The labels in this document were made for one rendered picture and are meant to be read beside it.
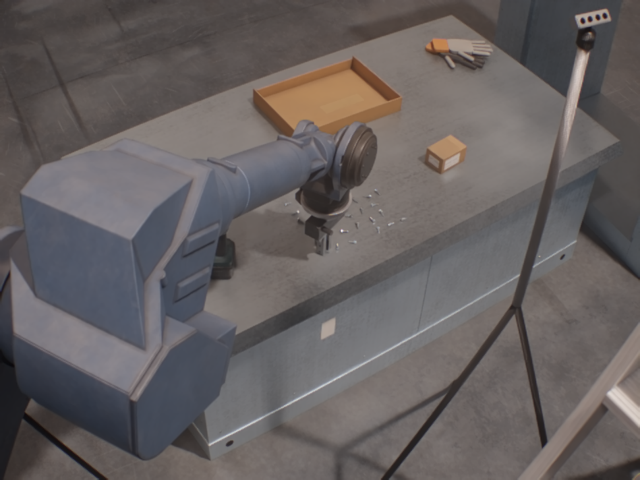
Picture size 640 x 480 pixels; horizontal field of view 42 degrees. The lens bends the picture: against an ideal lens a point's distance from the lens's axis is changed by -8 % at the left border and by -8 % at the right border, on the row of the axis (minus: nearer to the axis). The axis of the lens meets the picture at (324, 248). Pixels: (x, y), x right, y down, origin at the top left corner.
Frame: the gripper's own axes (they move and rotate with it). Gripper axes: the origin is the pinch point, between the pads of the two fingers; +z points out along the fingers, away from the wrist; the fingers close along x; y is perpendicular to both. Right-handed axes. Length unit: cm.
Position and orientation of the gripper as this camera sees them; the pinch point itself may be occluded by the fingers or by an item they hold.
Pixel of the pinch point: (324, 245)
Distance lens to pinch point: 260.4
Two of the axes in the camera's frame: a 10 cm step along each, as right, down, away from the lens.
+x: 5.7, -5.8, 5.9
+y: 8.2, 4.4, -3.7
